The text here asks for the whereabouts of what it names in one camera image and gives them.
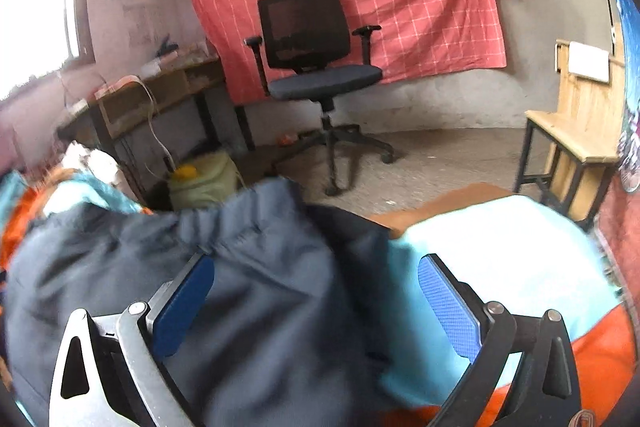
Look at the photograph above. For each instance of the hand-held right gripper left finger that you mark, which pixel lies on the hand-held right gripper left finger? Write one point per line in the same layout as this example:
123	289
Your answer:
182	302

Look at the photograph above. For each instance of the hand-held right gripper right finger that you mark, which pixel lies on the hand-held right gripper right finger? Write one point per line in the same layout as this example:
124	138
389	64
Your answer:
450	312

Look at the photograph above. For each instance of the dark navy puffer jacket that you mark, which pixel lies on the dark navy puffer jacket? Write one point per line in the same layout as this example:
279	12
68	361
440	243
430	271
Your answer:
260	287

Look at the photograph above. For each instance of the orange and blue striped blanket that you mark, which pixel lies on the orange and blue striped blanket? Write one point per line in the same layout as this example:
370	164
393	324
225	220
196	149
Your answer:
525	247

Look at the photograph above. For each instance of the green plastic jug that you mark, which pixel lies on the green plastic jug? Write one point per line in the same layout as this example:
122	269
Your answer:
202	182

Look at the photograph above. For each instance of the wooden desk with shelves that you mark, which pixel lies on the wooden desk with shelves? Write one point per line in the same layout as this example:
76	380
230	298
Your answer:
150	97

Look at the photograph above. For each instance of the white power strip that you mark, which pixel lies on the white power strip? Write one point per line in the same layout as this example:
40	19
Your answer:
77	107

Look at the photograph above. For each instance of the light wooden bench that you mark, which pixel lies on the light wooden bench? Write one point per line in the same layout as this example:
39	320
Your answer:
575	127

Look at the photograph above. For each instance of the black office chair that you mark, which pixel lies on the black office chair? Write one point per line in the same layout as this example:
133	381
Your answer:
320	72

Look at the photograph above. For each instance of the pink checked wall cloth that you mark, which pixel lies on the pink checked wall cloth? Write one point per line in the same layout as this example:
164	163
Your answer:
380	7

